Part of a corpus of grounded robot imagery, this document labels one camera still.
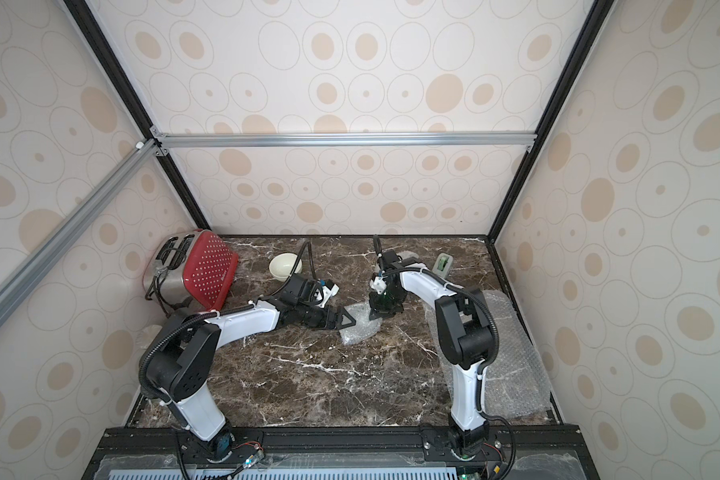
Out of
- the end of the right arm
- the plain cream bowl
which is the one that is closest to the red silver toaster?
the plain cream bowl

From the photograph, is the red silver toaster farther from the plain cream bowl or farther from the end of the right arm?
the end of the right arm

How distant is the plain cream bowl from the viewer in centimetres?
105
